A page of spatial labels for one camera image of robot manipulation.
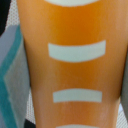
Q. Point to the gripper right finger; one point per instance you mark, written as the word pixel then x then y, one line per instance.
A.
pixel 124 92

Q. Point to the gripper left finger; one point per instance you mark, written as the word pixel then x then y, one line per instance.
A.
pixel 14 79

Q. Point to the yellow toy bread loaf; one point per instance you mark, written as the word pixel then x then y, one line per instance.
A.
pixel 76 52

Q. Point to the woven beige placemat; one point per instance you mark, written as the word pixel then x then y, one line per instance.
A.
pixel 13 17

